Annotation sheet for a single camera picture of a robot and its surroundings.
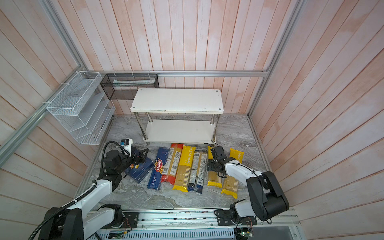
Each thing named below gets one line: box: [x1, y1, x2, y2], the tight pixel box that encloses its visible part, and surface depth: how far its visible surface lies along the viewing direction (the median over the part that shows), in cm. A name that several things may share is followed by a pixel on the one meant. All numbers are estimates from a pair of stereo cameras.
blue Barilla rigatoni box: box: [125, 157, 154, 184], surface depth 85 cm
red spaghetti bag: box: [161, 143, 184, 185], surface depth 92 cm
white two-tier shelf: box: [130, 88, 224, 144], surface depth 85 cm
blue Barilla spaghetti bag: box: [147, 147, 170, 190], surface depth 89 cm
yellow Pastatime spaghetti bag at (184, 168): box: [172, 145, 196, 192], surface depth 90 cm
